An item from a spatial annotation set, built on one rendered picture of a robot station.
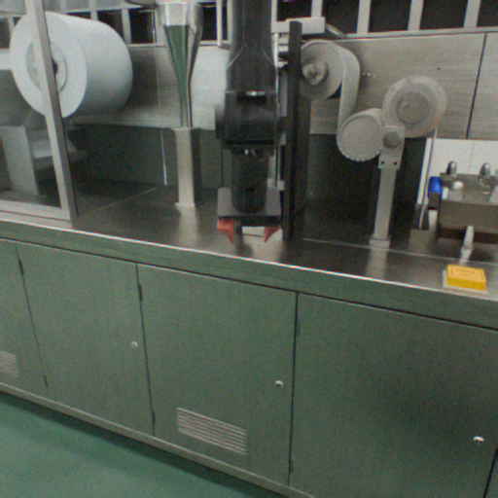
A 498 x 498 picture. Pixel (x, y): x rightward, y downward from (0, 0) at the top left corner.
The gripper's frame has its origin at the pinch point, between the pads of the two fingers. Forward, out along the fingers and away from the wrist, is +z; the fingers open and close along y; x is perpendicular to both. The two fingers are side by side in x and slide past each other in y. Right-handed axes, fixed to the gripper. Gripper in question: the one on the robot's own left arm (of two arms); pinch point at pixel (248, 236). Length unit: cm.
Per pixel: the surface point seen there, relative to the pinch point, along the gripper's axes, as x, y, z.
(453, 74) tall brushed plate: -70, -63, 7
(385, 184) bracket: -31, -37, 16
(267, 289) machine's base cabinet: -10.2, -5.6, 33.0
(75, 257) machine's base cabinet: -33, 54, 47
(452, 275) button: -1.5, -43.4, 14.9
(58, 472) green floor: 15, 68, 112
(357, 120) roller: -46, -30, 7
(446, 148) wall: -225, -170, 154
